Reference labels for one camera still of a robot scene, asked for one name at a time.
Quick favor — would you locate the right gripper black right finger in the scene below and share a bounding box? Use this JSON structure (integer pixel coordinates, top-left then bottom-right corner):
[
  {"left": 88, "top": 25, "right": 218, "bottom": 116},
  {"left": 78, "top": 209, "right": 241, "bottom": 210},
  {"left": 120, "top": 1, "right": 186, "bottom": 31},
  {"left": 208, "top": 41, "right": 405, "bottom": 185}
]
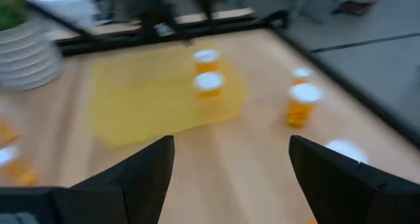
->
[{"left": 288, "top": 135, "right": 420, "bottom": 224}]

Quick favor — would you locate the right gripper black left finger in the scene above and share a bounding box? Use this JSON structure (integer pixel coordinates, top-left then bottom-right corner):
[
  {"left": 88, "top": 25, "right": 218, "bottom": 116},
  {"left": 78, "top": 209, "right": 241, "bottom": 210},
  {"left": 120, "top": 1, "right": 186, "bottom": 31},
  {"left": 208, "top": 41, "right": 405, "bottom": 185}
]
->
[{"left": 49, "top": 135, "right": 175, "bottom": 224}]

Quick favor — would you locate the large orange pill bottle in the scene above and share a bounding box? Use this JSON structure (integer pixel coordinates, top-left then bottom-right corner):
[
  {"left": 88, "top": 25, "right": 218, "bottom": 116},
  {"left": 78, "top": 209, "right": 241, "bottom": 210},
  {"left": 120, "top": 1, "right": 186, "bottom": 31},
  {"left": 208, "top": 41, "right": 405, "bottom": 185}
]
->
[
  {"left": 192, "top": 71, "right": 226, "bottom": 99},
  {"left": 324, "top": 139, "right": 369, "bottom": 164},
  {"left": 284, "top": 82, "right": 324, "bottom": 128},
  {"left": 192, "top": 49, "right": 221, "bottom": 74}
]

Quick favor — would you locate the small orange pill bottle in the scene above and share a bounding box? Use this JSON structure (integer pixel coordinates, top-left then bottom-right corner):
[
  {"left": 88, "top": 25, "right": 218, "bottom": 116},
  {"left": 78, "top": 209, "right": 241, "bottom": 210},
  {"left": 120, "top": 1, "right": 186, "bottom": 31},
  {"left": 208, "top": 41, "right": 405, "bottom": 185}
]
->
[
  {"left": 0, "top": 144, "right": 39, "bottom": 188},
  {"left": 291, "top": 67, "right": 314, "bottom": 85}
]

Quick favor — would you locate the yellow translucent plastic bin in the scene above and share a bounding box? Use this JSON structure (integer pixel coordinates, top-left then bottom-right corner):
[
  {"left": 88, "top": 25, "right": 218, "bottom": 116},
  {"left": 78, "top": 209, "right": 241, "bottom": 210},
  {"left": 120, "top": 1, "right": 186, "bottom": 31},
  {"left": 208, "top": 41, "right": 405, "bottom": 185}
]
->
[{"left": 88, "top": 43, "right": 247, "bottom": 148}]

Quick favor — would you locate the white ribbed plant pot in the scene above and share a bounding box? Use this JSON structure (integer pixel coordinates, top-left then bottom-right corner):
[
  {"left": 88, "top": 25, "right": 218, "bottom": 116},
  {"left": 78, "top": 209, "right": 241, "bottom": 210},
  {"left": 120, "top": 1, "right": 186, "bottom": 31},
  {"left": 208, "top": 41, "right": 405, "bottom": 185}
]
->
[{"left": 0, "top": 18, "right": 64, "bottom": 93}]

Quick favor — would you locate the green succulent plant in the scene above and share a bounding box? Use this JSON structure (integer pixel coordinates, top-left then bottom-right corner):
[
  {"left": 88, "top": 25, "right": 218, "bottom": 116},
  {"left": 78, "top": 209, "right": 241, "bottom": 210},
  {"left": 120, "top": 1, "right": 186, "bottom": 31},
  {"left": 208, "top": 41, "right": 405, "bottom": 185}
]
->
[{"left": 0, "top": 0, "right": 30, "bottom": 32}]

